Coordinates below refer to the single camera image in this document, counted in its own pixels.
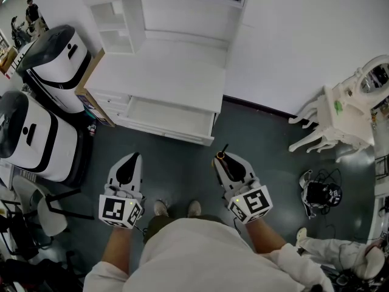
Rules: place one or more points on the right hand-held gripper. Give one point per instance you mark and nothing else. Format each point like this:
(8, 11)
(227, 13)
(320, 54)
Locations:
(252, 204)

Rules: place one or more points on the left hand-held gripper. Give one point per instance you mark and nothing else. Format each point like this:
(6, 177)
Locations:
(121, 207)

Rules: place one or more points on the white drawer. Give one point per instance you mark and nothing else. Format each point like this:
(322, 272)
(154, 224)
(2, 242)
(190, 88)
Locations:
(170, 114)

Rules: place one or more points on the person's left forearm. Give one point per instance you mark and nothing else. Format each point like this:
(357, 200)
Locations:
(117, 248)

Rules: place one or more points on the person's right forearm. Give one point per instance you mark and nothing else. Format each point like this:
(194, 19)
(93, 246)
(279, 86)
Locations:
(261, 236)

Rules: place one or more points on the person's left shoe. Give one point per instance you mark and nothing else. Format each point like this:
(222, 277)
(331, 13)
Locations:
(161, 208)

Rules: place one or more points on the person's shoe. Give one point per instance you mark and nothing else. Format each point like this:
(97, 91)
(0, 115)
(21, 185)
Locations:
(161, 208)
(194, 208)

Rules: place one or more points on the person's dark shorts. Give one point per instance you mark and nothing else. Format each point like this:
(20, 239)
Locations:
(161, 224)

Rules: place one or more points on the person's right shoe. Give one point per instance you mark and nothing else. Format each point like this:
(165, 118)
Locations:
(194, 208)

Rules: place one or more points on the white chair with black legs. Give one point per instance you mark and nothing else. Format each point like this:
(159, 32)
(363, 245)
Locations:
(45, 208)

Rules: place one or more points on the person's white shirt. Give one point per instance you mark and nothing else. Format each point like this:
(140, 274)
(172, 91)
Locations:
(206, 260)

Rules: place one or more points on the black and white headset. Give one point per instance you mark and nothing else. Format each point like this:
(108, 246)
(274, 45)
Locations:
(319, 193)

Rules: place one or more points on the flat cardboard box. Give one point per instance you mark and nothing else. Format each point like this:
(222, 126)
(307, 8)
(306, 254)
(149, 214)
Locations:
(94, 108)

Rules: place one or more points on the white and black robot machine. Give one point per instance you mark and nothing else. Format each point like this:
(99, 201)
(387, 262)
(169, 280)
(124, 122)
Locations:
(57, 62)
(39, 144)

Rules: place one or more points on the white desk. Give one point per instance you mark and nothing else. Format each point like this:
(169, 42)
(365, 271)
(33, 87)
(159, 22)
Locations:
(170, 71)

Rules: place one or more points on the small green object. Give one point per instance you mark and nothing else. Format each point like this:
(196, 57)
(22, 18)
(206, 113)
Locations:
(338, 106)

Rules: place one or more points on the white vanity table with mirror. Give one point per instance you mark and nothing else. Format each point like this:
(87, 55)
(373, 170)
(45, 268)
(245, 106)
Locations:
(346, 123)

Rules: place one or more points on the white hutch shelf unit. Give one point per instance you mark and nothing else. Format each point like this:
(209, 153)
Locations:
(133, 17)

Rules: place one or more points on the black metal frame chair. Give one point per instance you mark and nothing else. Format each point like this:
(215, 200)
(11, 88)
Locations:
(18, 242)

